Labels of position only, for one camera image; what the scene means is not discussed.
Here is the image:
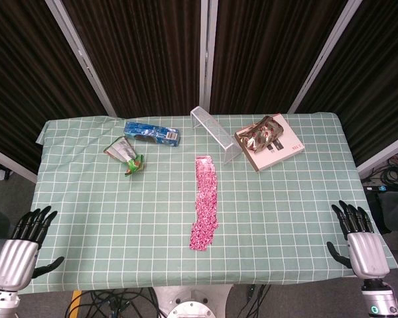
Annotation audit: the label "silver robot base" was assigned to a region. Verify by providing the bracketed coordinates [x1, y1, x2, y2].
[152, 284, 233, 318]

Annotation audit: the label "flat white cardboard box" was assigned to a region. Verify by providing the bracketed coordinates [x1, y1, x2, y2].
[234, 113, 306, 172]

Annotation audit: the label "gold snack bag red lips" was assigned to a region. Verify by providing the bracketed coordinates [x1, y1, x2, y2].
[235, 115, 286, 154]

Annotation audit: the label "crumpled green snack bag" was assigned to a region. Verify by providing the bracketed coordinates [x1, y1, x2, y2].
[103, 136, 146, 178]

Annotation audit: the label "blue cookie box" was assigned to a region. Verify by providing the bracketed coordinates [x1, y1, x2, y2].
[123, 121, 181, 148]

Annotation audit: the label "green checkered tablecloth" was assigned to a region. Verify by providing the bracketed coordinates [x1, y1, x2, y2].
[18, 112, 398, 295]

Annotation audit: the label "dark ribbed partition panel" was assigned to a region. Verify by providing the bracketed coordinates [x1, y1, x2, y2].
[200, 0, 362, 115]
[288, 0, 398, 176]
[0, 0, 117, 183]
[46, 0, 210, 119]

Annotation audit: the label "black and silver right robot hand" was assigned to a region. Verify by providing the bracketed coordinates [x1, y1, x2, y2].
[326, 199, 391, 281]

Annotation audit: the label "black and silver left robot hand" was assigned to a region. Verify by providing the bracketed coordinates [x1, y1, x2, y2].
[0, 205, 65, 294]

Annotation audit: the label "clear plastic stand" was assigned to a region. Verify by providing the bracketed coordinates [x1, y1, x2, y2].
[190, 105, 242, 166]

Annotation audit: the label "black floor cable bundle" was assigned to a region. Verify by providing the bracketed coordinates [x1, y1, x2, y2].
[361, 150, 398, 193]
[64, 286, 163, 318]

